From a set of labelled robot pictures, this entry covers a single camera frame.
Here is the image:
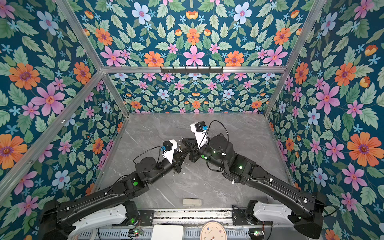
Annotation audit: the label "aluminium front rail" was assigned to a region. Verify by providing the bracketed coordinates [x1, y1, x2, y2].
[152, 208, 234, 226]

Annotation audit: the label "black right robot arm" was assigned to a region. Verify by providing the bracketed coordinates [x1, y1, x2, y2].
[182, 135, 326, 239]

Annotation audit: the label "white box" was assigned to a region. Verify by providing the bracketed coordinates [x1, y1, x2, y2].
[151, 225, 185, 240]

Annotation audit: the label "silver keys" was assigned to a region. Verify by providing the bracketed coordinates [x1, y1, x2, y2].
[178, 137, 185, 153]

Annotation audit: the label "round analog clock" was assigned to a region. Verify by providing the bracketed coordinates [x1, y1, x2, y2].
[200, 222, 228, 240]

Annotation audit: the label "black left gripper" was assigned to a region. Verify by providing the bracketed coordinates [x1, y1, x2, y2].
[149, 146, 190, 185]

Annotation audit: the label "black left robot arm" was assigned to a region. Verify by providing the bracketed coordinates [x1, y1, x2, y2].
[38, 149, 189, 240]

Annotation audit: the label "black hook rail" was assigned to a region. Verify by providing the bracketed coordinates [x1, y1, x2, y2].
[160, 67, 224, 74]

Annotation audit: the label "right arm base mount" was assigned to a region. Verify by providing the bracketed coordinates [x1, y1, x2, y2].
[232, 200, 294, 227]

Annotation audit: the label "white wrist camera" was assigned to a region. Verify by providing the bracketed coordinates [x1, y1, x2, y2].
[190, 121, 208, 149]
[162, 140, 178, 164]

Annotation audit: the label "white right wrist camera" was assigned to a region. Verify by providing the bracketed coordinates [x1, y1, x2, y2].
[190, 121, 208, 149]

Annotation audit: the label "small white block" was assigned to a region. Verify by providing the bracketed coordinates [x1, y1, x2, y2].
[182, 198, 202, 207]

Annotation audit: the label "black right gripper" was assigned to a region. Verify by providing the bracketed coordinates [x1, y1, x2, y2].
[182, 137, 228, 172]

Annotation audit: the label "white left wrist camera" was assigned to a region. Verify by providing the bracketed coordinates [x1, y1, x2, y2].
[162, 140, 178, 164]

